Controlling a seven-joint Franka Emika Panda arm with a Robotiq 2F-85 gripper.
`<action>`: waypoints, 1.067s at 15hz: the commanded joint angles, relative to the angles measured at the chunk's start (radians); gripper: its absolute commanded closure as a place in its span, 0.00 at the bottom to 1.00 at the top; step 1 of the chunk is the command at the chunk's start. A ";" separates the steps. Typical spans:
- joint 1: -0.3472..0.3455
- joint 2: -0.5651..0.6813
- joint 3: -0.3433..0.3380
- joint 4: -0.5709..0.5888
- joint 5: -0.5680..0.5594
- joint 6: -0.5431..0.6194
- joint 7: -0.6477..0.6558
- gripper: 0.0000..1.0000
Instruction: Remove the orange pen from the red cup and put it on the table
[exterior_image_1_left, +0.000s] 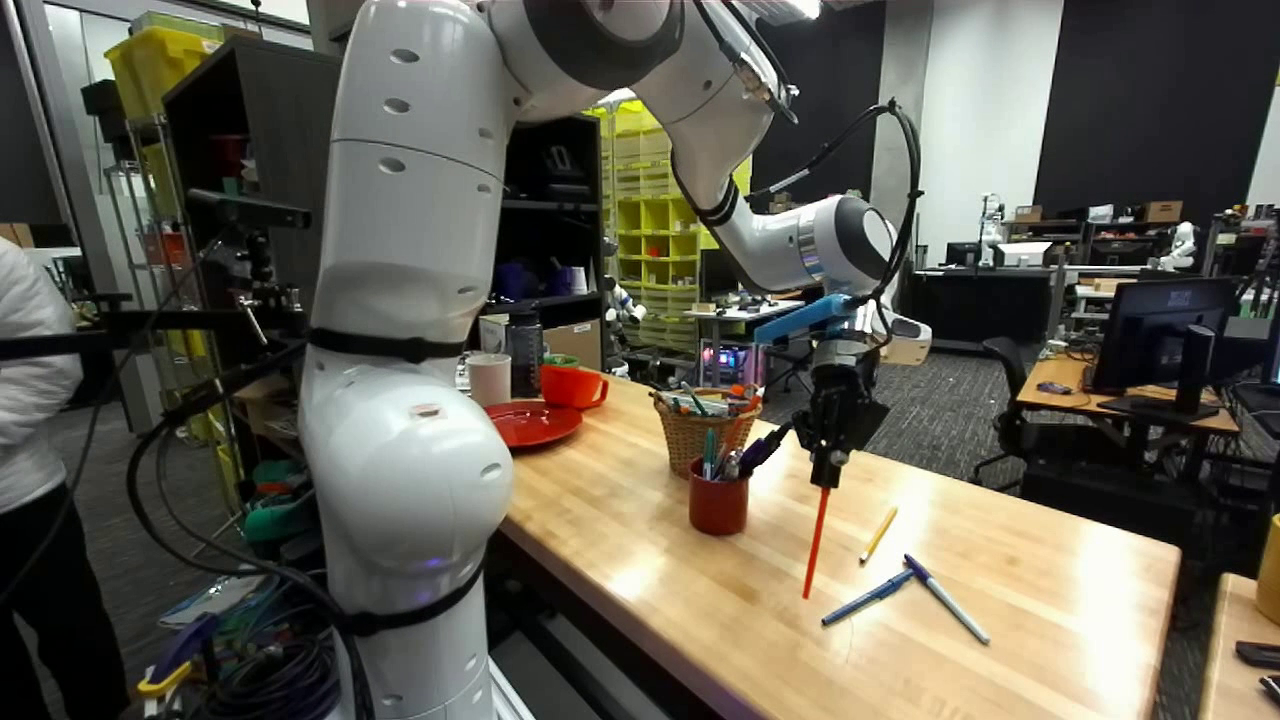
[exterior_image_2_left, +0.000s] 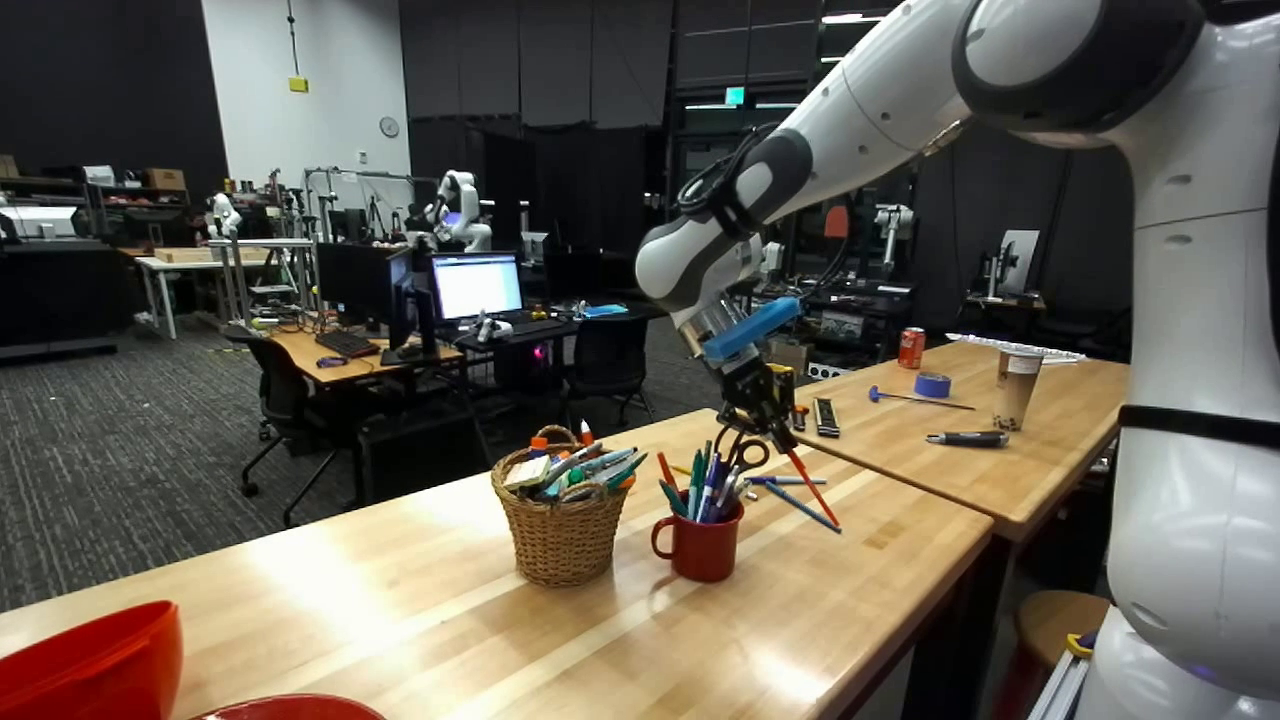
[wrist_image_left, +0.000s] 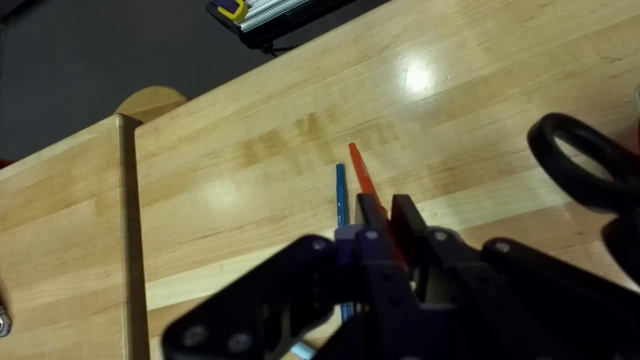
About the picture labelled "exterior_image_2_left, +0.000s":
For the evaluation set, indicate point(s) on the black marker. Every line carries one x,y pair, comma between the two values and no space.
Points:
969,436

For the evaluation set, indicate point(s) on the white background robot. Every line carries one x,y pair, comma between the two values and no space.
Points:
463,208

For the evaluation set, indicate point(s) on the green pen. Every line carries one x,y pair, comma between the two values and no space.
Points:
692,483

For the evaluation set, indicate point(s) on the dark computer monitor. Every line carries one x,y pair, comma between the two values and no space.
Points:
358,280

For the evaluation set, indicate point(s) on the black cabinet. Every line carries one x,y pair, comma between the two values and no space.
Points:
62,294

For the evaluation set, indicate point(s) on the lit computer monitor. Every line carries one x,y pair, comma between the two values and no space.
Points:
479,286

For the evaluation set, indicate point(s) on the orange pen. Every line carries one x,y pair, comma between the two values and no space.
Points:
665,470
814,489

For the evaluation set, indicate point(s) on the blue tape roll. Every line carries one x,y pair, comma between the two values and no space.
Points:
933,386

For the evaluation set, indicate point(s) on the clear glass cup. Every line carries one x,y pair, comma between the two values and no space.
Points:
1021,390

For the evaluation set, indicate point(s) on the woven wicker basket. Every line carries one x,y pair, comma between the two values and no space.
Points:
561,533

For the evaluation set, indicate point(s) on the wooden office desk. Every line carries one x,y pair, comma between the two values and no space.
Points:
348,360

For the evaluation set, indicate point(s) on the white frame table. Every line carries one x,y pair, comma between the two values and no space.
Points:
186,261

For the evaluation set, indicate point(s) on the small orange object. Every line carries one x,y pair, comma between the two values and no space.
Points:
800,419

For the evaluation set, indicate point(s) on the green white marker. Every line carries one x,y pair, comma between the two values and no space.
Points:
612,470

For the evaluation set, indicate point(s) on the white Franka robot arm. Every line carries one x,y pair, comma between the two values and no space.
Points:
1202,400

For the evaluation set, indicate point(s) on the round wall clock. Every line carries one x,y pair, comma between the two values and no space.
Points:
391,126

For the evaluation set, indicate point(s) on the yellow wall sign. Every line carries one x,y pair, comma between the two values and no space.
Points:
296,87

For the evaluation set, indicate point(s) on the green exit sign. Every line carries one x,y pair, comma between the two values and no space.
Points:
735,99

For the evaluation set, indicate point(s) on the black office chair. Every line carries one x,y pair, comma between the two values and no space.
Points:
280,394

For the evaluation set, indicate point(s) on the red ceramic cup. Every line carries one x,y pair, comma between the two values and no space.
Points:
701,546

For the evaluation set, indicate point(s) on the red marker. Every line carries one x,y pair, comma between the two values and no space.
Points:
587,430

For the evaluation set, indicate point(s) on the dark blue pen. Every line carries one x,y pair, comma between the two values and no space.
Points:
796,509

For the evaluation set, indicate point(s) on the red plastic bowl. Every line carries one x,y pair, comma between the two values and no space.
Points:
92,663

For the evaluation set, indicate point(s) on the red plate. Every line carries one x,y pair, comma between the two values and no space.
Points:
294,708

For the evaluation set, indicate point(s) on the round wooden stool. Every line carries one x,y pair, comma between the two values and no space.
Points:
1057,626

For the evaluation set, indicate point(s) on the small white robot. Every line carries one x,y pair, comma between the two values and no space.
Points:
221,212

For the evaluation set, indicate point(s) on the red soda can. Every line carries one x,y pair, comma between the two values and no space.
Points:
912,350

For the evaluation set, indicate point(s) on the blue desk object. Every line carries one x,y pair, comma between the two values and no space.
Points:
606,309

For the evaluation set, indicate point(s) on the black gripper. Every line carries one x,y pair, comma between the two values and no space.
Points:
762,386

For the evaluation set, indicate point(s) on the tilted grey monitor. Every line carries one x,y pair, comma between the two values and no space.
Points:
1016,261

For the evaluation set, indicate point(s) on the black keyboard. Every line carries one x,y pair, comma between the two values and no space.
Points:
344,340

